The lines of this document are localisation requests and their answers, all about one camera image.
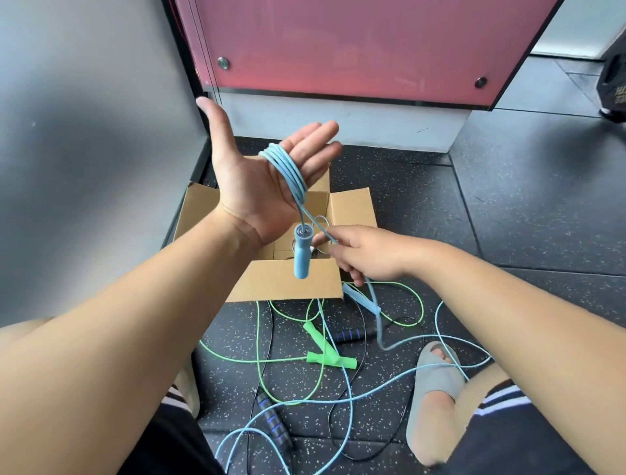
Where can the person's right forearm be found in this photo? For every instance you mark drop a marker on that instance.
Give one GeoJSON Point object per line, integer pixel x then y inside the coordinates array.
{"type": "Point", "coordinates": [538, 342]}

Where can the black white-striped shorts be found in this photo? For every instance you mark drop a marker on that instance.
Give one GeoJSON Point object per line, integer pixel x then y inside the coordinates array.
{"type": "Point", "coordinates": [513, 440]}

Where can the black gym equipment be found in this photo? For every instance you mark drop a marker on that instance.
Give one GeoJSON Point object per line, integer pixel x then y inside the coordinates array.
{"type": "Point", "coordinates": [614, 88]}

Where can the silver panel bolt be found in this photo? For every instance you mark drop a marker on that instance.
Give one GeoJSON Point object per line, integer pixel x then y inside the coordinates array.
{"type": "Point", "coordinates": [223, 63]}

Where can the brown cardboard box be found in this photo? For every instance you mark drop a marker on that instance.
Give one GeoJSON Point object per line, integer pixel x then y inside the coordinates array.
{"type": "Point", "coordinates": [288, 286]}

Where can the black wall edge trim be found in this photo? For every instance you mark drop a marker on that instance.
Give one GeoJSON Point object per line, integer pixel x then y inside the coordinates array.
{"type": "Point", "coordinates": [190, 71]}

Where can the person's left forearm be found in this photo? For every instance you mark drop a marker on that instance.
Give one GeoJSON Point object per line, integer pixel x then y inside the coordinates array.
{"type": "Point", "coordinates": [137, 333]}

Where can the grey right slipper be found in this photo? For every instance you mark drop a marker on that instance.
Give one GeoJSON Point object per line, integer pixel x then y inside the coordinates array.
{"type": "Point", "coordinates": [435, 377]}

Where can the pink glass panel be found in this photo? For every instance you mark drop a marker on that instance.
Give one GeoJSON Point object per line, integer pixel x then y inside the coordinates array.
{"type": "Point", "coordinates": [367, 44]}

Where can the person's left hand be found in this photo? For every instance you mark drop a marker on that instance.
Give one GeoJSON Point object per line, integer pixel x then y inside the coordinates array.
{"type": "Point", "coordinates": [254, 191]}

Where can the dark panel bolt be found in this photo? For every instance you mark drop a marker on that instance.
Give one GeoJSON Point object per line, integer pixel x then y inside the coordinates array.
{"type": "Point", "coordinates": [480, 82]}

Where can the person's right hand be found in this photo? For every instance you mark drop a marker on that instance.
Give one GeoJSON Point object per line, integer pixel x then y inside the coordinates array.
{"type": "Point", "coordinates": [376, 254]}

